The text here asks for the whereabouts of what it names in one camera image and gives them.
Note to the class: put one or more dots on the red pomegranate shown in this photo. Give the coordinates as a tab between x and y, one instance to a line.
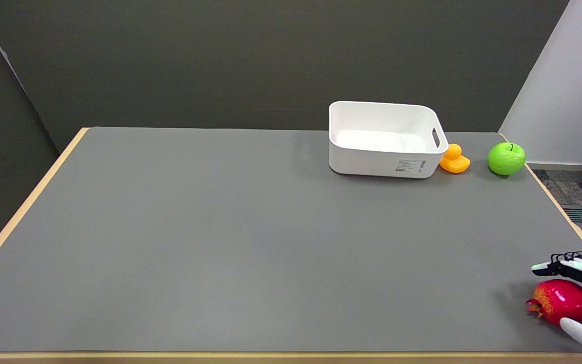
562	301

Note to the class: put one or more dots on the green apple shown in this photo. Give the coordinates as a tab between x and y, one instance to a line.
506	159

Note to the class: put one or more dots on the orange rubber duck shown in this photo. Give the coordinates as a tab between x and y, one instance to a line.
454	161

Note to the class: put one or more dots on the white plastic storage bin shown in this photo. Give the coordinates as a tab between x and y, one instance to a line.
382	146

